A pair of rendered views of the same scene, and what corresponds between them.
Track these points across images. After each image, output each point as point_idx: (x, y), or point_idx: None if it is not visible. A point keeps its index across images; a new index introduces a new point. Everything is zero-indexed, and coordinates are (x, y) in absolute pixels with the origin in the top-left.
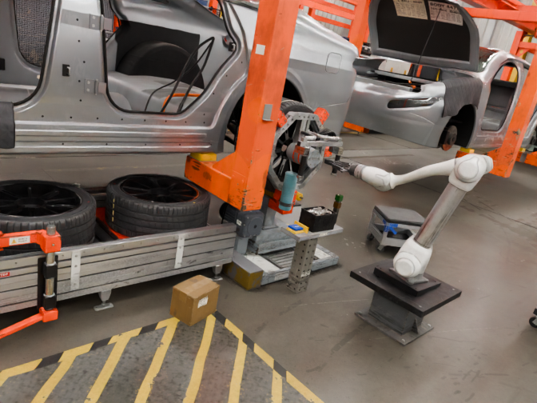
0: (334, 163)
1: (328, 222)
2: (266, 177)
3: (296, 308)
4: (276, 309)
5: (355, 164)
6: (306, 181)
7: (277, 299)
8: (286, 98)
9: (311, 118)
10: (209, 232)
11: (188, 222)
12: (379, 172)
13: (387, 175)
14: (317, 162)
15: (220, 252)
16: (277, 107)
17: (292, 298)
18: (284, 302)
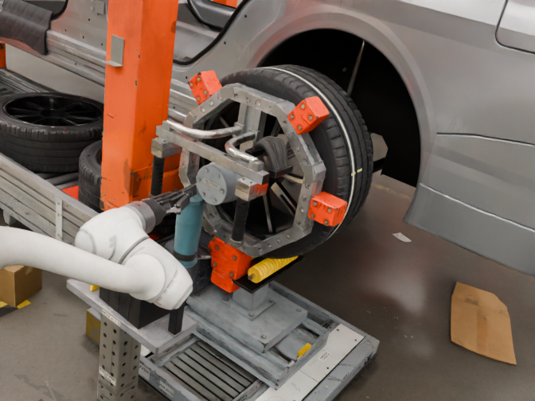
0: (172, 192)
1: (124, 303)
2: (129, 171)
3: (43, 398)
4: (35, 370)
5: (147, 200)
6: (263, 249)
7: (68, 371)
8: (299, 70)
9: (265, 109)
10: (89, 219)
11: (98, 199)
12: (90, 219)
13: (81, 231)
14: (220, 198)
15: None
16: (134, 47)
17: (76, 392)
18: (59, 381)
